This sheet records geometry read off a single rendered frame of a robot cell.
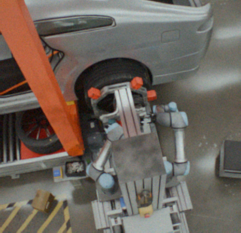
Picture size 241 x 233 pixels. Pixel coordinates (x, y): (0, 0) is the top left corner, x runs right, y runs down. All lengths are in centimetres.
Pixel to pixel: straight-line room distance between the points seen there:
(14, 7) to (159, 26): 141
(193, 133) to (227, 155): 64
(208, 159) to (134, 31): 186
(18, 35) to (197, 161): 267
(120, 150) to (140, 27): 133
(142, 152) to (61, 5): 148
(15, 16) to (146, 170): 108
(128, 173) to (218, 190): 227
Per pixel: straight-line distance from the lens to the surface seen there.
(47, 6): 276
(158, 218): 246
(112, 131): 261
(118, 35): 282
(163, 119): 270
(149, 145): 177
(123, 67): 312
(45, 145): 362
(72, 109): 353
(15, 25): 192
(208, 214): 378
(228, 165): 362
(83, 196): 385
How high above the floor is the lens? 365
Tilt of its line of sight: 60 degrees down
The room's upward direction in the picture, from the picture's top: 9 degrees counter-clockwise
